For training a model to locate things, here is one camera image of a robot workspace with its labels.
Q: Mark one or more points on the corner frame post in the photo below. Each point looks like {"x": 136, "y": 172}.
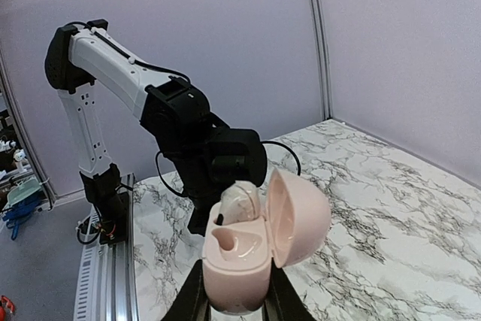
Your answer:
{"x": 323, "y": 60}
{"x": 22, "y": 133}

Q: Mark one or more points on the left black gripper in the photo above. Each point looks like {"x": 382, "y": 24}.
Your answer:
{"x": 200, "y": 215}

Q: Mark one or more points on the left corner frame post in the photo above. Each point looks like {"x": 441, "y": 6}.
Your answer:
{"x": 22, "y": 133}

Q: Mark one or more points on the pink earbud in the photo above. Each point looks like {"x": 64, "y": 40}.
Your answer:
{"x": 239, "y": 203}

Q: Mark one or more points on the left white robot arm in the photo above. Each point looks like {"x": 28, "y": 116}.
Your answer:
{"x": 208, "y": 154}

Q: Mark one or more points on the red earbud case set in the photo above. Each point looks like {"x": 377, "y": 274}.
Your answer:
{"x": 6, "y": 306}

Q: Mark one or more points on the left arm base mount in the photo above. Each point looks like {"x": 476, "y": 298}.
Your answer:
{"x": 111, "y": 200}

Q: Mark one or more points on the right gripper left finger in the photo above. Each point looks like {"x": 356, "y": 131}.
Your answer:
{"x": 190, "y": 301}

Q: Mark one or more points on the right corner frame post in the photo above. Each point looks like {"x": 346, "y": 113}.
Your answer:
{"x": 323, "y": 60}

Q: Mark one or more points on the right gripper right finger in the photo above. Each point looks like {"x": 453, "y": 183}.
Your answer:
{"x": 284, "y": 303}

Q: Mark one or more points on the pink round earbud case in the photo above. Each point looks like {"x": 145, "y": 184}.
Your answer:
{"x": 237, "y": 259}

